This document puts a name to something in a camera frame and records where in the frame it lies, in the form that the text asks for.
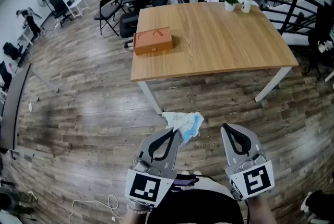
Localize white lidded cup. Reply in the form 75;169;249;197
240;0;254;14

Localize pale beaded bracelet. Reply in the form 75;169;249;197
126;201;152;215

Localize white and blue cloth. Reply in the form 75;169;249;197
161;111;205;147

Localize person's black shirt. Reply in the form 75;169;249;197
147;188;242;224

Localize white wooden chair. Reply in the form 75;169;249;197
61;0;89;19

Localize black folding chair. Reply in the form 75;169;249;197
93;0;128;36

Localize white floor cable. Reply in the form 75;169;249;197
68;194;124;224

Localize green plant in white pot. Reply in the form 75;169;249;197
220;0;242;12

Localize person's left forearm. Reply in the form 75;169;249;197
123;204;152;224

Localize person's light trousers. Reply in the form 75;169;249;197
171;177;234;199

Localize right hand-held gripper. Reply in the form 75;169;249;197
220;122;276;202

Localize black waist-mounted device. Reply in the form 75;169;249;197
172;174;200;188

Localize person's right forearm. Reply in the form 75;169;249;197
246;195;275;224

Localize white side table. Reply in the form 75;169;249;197
17;25;34;48

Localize orange drawer box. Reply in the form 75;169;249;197
133;26;174;56

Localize white table leg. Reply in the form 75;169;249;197
137;80;164;116
255;66;293;103

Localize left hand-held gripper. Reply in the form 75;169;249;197
124;127;181;208

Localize dark curved desk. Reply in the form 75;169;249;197
0;63;32;152

